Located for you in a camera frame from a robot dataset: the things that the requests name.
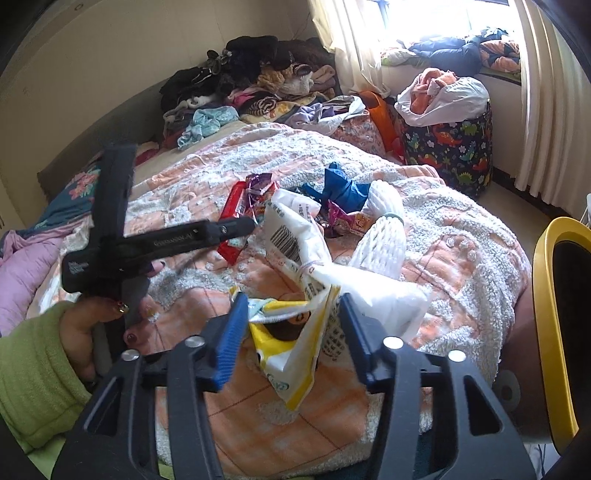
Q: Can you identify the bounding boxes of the orange navy patterned quilt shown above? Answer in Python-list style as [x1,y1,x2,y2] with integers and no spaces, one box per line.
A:
[478,28,522,75]

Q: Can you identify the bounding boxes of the orange pink clothes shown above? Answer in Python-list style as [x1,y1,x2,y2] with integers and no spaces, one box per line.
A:
[410,67,463,114]

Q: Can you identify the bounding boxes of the navy jacket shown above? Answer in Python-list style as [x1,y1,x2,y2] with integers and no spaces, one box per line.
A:
[409,34,484,77]

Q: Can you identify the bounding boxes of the red plastic bottle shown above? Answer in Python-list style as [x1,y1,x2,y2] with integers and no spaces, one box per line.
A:
[217,181,260,265]

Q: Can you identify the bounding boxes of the yellow rimmed trash bin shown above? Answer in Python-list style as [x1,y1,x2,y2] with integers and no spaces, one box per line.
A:
[532,217,591,457]

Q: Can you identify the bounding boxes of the person's left forearm green sleeve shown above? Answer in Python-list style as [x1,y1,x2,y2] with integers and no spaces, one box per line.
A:
[0,300,95,476]

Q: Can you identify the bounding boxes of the floral fabric bag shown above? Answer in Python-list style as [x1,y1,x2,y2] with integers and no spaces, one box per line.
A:
[331,117,387,156]

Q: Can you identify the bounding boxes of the cream curtain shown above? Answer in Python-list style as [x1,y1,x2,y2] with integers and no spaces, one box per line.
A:
[512,0,591,195]
[307,0,394,99]

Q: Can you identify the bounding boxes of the purple snack wrapper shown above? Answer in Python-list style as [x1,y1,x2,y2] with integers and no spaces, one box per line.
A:
[245,172,279,217]

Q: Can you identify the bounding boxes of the grey bed headboard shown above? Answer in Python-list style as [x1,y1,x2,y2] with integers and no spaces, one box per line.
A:
[36,76,176,197]

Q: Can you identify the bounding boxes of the beige bed sheet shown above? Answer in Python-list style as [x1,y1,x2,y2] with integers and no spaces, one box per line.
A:
[201,120,280,141]

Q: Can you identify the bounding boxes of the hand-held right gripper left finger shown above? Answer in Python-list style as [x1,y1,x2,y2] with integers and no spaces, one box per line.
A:
[53,292,252,480]

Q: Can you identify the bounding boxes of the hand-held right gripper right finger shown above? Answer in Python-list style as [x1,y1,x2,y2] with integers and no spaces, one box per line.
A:
[338,293,539,480]

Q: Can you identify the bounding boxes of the navy floral pillow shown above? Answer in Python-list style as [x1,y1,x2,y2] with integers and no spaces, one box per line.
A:
[34,159,103,241]

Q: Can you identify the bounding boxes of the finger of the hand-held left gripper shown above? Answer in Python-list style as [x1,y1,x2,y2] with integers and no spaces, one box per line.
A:
[203,216,257,241]

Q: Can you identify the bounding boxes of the lilac quilt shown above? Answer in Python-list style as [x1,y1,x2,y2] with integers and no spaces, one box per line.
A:
[0,225,89,339]

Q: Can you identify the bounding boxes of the dinosaur print laundry basket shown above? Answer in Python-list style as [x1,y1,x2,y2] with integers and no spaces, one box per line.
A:
[399,99,494,200]

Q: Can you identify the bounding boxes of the light blue garment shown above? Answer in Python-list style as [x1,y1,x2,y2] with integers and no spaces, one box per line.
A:
[178,106,242,149]

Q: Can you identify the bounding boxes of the person's left hand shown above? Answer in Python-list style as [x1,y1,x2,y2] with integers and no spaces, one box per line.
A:
[58,260,167,384]

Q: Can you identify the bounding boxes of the pink candy wrapper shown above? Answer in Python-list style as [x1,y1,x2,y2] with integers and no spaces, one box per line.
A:
[323,203,354,239]

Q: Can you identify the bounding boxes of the yellow white wrapper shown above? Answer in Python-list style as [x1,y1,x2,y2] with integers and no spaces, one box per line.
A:
[230,287,334,412]

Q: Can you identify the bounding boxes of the window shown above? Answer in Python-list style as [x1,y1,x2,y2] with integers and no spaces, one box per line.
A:
[369,0,515,52]

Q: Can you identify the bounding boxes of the white printed plastic bag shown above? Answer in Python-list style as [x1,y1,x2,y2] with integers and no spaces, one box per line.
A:
[263,187,434,370]

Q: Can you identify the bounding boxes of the orange bag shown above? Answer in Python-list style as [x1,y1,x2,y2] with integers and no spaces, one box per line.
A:
[359,90,403,163]

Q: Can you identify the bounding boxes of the white plastic laundry bag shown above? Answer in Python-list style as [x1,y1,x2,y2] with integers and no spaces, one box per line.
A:
[394,76,490,128]

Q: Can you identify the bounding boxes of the lavender garment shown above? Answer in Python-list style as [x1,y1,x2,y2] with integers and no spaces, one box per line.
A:
[288,95,366,136]

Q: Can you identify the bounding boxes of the blue plastic bag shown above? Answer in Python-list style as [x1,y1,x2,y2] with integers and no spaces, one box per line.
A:
[302,161,373,216]

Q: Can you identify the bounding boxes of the orange white fluffy blanket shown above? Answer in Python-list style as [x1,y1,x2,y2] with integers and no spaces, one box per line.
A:
[37,122,532,478]

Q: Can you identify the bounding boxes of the pile of clothes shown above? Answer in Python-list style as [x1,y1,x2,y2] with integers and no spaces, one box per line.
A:
[159,34,343,149]

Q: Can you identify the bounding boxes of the white foam fruit net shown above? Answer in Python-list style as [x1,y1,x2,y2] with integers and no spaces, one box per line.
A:
[348,215,408,281]
[360,180,405,227]

